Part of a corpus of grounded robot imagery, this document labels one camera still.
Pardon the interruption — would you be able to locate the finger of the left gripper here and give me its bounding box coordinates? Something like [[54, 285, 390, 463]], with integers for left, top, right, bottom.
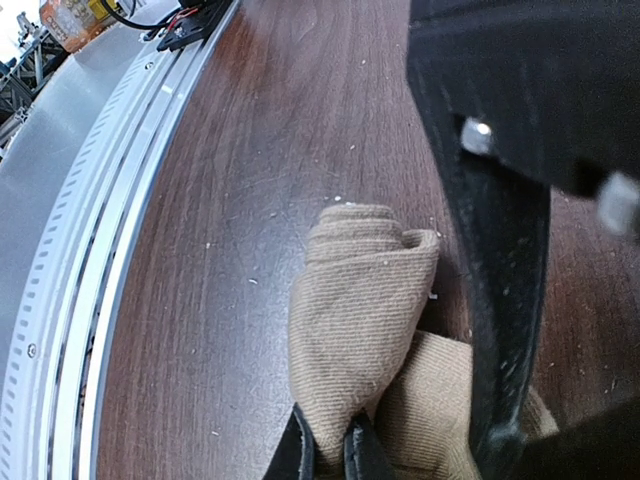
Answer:
[[407, 54, 550, 479]]

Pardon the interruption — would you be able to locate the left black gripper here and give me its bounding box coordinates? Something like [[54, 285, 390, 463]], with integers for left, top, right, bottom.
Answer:
[[407, 0, 640, 201]]

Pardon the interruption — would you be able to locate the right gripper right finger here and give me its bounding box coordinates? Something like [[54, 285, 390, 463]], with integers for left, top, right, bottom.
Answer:
[[344, 412, 396, 480]]

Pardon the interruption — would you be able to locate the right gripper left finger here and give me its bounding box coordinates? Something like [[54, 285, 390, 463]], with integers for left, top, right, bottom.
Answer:
[[263, 403, 315, 480]]

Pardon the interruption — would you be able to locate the tan brown ribbed sock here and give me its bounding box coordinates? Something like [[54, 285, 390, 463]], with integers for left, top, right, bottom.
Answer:
[[288, 203, 560, 480]]

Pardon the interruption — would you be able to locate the front aluminium rail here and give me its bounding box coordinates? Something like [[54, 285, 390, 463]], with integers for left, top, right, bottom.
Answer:
[[1, 1, 238, 479]]

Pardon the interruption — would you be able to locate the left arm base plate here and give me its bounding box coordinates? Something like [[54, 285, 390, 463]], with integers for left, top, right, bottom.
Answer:
[[140, 0, 235, 52]]

